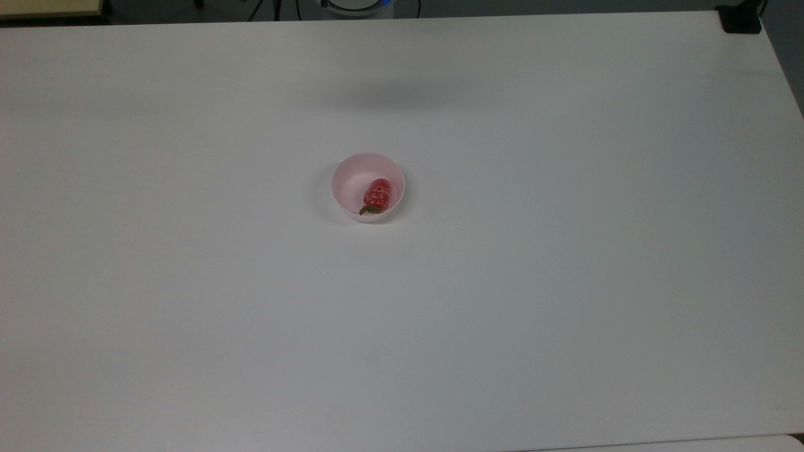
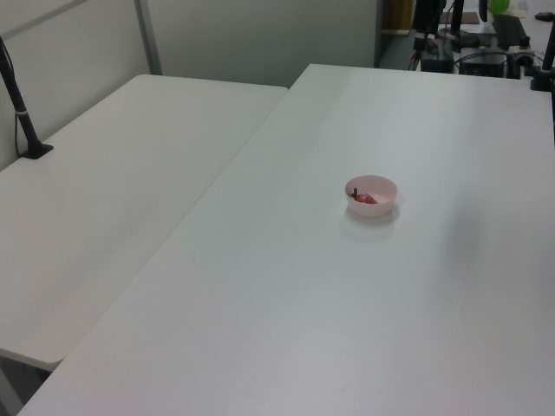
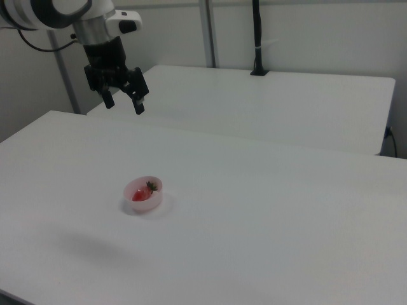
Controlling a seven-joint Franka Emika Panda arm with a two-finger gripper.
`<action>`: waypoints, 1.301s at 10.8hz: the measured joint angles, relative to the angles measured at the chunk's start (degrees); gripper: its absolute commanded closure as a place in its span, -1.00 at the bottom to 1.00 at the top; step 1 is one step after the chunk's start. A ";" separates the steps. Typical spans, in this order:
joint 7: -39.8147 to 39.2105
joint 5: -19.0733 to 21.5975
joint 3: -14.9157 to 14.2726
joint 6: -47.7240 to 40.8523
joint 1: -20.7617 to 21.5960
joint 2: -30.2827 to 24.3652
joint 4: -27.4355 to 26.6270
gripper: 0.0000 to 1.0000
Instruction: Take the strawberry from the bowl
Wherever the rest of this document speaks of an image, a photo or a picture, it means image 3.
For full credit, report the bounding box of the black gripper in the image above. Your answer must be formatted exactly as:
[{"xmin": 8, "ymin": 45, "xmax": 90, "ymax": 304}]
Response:
[{"xmin": 83, "ymin": 36, "xmax": 150, "ymax": 116}]

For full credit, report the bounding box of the red strawberry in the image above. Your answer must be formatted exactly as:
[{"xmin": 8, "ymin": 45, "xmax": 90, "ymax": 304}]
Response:
[{"xmin": 132, "ymin": 180, "xmax": 159, "ymax": 203}]

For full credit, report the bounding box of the pink plastic bowl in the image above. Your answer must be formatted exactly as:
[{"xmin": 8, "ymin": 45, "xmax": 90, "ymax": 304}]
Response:
[{"xmin": 123, "ymin": 175, "xmax": 165, "ymax": 214}]

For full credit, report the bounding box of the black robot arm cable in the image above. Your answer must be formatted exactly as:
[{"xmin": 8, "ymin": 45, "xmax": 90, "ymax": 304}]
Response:
[{"xmin": 17, "ymin": 29, "xmax": 79, "ymax": 53}]

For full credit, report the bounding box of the grey aluminium partition post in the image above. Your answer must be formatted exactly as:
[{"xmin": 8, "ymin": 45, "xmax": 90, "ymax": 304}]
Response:
[{"xmin": 198, "ymin": 0, "xmax": 221, "ymax": 69}]

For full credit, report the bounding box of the black camera pole, white tie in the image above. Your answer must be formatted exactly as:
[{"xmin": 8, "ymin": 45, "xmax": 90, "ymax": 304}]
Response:
[{"xmin": 249, "ymin": 0, "xmax": 270, "ymax": 77}]

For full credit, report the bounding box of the black cable beside table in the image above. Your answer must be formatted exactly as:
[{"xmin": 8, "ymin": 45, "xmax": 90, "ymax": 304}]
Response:
[{"xmin": 385, "ymin": 126, "xmax": 399, "ymax": 157}]

